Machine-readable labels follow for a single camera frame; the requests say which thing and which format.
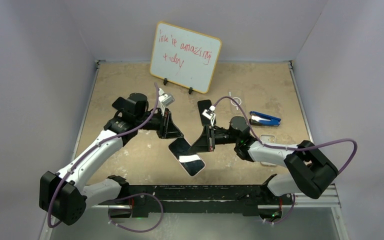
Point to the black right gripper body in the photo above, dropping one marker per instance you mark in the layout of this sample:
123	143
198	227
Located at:
223	136

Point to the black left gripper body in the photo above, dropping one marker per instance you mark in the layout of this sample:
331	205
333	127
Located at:
154	124

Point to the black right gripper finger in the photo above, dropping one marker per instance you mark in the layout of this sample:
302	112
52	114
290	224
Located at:
207	136
195	148

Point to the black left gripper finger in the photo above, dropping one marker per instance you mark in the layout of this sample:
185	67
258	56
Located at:
169	126
172	133

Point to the beige phone case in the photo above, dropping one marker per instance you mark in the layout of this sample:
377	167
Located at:
271	139

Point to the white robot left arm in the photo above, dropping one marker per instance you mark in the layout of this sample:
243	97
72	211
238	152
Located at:
66	195

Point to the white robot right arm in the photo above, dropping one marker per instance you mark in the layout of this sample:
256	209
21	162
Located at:
309	171

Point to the clear magsafe phone case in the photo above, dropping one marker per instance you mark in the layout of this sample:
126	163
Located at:
239	102

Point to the blue black stapler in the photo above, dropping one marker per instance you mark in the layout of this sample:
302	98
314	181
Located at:
261	119

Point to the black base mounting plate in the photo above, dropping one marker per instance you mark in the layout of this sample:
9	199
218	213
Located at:
201	199

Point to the yellow framed whiteboard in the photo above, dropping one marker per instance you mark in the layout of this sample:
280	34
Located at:
184	57

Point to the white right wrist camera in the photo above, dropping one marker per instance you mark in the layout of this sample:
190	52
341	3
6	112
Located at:
209	116

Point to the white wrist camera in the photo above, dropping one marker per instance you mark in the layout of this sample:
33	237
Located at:
209	116
165	100

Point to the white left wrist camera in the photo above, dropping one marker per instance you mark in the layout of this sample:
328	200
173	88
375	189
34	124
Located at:
165	100

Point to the aluminium frame rail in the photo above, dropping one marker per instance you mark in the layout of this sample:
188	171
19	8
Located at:
328	199

